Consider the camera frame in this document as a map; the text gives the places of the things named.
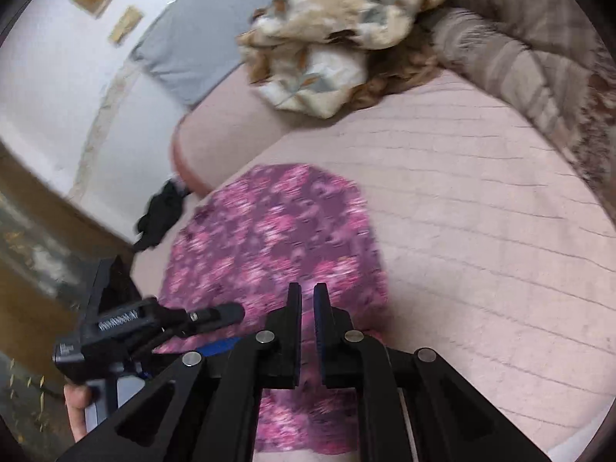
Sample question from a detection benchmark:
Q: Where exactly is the grey pillow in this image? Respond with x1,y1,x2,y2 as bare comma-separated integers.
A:
131,0,270,107

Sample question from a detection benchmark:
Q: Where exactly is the beige floral blanket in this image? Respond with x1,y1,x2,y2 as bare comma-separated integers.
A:
237,0,446,119

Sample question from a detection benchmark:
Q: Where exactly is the striped brown quilt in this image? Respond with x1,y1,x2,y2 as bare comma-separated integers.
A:
427,0,615,215

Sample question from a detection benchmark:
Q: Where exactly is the purple floral cloth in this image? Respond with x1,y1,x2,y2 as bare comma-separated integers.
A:
159,165,388,456

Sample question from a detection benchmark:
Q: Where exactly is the left hand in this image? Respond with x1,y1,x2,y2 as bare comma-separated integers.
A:
64,383,92,442

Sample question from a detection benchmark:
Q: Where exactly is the pink brown bolster cushion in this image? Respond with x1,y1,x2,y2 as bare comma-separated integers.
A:
170,64,309,198

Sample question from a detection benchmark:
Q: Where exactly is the beige wall switch plate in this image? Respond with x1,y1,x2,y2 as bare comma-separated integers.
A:
109,5,144,46

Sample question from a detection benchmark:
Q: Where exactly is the pink quilted mattress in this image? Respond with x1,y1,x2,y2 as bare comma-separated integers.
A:
129,64,616,462

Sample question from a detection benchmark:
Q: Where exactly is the wooden glass door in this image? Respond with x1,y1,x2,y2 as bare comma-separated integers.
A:
1,148,132,461

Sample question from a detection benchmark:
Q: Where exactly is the black garment on mattress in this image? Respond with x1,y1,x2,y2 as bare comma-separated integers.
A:
132,179,191,253

